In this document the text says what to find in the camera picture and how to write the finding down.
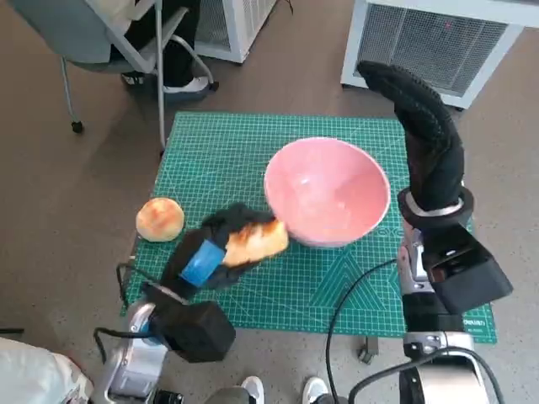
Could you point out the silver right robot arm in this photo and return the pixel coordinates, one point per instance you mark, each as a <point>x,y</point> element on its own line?
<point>414,269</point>

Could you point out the small white mesh cabinet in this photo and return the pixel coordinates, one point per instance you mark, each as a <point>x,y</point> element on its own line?
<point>240,25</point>

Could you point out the round toy bread bun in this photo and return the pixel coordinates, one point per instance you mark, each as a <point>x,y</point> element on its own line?
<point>160,219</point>

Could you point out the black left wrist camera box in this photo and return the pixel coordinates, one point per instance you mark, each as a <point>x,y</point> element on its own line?
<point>198,332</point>

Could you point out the long striped toy bread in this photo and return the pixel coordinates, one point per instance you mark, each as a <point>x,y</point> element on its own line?
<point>257,244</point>

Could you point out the person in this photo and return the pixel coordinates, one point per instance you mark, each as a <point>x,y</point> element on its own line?
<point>181,50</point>

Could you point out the table caster wheel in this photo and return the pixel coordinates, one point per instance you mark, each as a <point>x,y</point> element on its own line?
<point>367,349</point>

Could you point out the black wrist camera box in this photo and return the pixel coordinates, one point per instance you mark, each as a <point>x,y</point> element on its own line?
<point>198,332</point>
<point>471,278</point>

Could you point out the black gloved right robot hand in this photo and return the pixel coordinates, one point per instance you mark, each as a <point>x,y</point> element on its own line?
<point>438,168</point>

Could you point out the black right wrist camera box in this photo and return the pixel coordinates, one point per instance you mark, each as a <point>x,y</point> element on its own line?
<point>471,278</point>

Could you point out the white cloth bundle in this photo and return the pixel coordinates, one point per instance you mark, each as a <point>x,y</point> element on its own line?
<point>38,374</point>

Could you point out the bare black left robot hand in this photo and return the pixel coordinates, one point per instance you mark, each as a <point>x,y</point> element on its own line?
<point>202,263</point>

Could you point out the white shoe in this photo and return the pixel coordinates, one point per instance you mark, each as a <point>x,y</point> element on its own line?
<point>252,389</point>
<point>316,389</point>

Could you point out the grey office chair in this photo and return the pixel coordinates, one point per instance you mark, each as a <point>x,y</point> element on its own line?
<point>63,33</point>

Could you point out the green cutting mat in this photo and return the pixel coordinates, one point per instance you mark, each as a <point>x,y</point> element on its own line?
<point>219,160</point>

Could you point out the pink bowl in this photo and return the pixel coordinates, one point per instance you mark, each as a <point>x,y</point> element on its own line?
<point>328,189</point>

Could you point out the large white mesh cabinet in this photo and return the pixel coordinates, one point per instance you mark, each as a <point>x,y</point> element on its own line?
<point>421,42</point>

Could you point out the small black device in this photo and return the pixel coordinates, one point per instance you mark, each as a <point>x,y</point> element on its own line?
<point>168,397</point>

